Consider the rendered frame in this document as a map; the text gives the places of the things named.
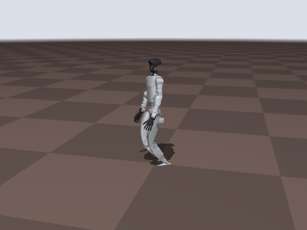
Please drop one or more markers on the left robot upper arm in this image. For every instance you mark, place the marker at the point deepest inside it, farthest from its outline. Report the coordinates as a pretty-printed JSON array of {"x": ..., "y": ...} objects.
[{"x": 159, "y": 85}]

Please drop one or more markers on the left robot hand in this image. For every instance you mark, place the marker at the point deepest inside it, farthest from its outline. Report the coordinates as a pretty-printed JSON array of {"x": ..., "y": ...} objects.
[{"x": 149, "y": 123}]

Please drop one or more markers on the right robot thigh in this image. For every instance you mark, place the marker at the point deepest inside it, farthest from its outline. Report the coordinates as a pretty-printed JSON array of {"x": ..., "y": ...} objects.
[{"x": 143, "y": 132}]

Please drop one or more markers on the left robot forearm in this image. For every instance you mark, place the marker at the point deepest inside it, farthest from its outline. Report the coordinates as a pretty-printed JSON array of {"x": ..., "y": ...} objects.
[{"x": 157, "y": 104}]

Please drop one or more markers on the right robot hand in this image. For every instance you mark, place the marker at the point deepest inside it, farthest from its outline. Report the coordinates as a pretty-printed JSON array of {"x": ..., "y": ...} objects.
[{"x": 137, "y": 116}]

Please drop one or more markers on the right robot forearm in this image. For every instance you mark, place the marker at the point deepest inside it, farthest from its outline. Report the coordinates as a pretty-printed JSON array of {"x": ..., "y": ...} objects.
[{"x": 144, "y": 104}]

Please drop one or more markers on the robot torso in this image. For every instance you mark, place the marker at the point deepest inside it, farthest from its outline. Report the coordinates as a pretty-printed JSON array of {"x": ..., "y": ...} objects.
[{"x": 151, "y": 92}]

